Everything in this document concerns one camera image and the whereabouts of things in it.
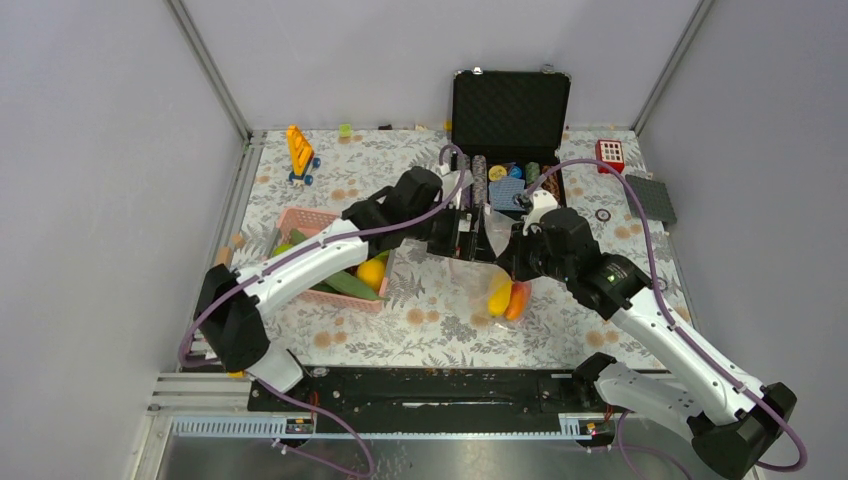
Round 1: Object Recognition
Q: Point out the clear zip top bag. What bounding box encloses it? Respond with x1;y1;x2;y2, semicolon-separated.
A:
448;204;532;328

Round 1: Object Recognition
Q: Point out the green pear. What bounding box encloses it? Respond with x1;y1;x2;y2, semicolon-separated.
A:
268;243;293;259

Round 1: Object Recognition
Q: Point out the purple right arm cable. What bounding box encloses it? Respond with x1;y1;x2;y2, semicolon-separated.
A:
523;158;810;480

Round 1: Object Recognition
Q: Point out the red grid toy block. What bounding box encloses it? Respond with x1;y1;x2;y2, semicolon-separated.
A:
595;139;626;173

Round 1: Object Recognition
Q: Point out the green cucumber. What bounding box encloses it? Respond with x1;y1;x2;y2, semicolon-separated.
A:
311;271;384;301

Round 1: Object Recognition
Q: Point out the yellow toy cart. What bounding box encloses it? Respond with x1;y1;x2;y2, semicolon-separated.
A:
286;124;322;186

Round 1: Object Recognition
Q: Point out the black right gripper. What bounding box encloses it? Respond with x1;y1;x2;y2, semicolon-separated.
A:
496;221;575;284

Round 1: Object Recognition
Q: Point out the wooden block pile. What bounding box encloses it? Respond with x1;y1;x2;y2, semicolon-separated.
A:
212;233;246;267

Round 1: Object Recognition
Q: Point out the loose poker chip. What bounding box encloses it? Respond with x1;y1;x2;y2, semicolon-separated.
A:
595;208;612;222

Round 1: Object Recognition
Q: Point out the orange fruit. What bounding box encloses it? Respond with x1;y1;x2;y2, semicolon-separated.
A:
355;258;386;293

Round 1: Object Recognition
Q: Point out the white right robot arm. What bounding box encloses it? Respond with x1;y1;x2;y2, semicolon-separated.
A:
497;207;797;479

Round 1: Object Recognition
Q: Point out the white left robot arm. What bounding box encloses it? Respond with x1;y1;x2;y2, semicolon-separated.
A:
181;167;473;411

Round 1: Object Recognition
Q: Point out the grey building baseplate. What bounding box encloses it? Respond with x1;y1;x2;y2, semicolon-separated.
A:
625;174;677;225

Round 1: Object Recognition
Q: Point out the floral table mat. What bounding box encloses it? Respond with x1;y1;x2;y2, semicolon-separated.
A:
231;130;690;370

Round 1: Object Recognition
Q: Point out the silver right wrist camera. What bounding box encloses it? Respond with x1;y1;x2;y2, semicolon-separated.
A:
522;189;559;236

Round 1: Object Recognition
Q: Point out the black poker chip case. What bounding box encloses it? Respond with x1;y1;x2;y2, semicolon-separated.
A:
451;68;571;168

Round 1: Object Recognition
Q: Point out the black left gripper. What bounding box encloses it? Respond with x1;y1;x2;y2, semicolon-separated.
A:
406;201;496;264

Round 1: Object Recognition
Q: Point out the pink plastic basket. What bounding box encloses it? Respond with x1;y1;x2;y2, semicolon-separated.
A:
264;207;395;313

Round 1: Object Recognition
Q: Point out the red orange mango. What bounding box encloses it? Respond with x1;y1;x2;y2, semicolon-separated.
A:
503;282;532;321

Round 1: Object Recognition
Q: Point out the yellow lemon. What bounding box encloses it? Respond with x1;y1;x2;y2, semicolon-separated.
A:
486;277;513;317

